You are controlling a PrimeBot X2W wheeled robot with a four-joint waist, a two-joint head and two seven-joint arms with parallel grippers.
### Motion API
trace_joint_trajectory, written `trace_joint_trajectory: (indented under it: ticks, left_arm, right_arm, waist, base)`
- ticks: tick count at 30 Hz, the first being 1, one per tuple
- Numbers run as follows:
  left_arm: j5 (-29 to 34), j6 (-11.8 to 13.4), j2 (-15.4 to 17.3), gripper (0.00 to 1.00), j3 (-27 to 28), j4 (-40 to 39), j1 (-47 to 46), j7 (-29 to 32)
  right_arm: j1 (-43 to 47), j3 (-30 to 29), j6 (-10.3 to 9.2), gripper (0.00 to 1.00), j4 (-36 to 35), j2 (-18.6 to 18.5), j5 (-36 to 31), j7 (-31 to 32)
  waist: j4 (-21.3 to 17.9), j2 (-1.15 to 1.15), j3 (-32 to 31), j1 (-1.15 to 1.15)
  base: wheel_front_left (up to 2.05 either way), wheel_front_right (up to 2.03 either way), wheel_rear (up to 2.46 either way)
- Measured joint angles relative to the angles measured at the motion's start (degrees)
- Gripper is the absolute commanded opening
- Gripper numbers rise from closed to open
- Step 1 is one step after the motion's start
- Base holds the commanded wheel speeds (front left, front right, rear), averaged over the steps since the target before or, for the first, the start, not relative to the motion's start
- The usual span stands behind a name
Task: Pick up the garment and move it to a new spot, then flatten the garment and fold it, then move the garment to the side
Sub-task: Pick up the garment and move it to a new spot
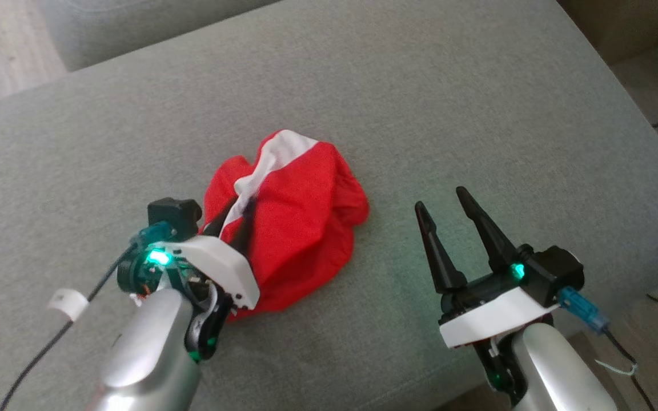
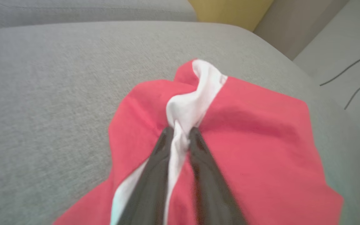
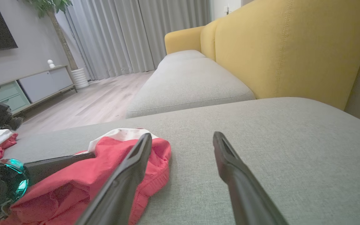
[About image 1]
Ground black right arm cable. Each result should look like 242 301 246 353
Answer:
602 328 656 411

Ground blue cable connector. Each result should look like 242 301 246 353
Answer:
557 287 611 335

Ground white cable label tag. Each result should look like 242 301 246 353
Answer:
47 288 90 322

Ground red shorts with white waistband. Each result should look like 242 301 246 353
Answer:
200 130 370 321

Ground grey fabric sofa seat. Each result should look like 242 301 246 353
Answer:
0 0 658 411

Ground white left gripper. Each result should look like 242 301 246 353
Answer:
117 196 261 312

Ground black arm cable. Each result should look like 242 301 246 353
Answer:
602 328 656 411
0 244 137 411

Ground thin white wire loop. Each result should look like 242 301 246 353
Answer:
594 358 639 377

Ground grey sofa module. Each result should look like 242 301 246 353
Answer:
41 0 279 72

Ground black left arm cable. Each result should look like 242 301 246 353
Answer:
0 244 137 411

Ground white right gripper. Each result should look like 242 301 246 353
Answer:
414 186 561 349

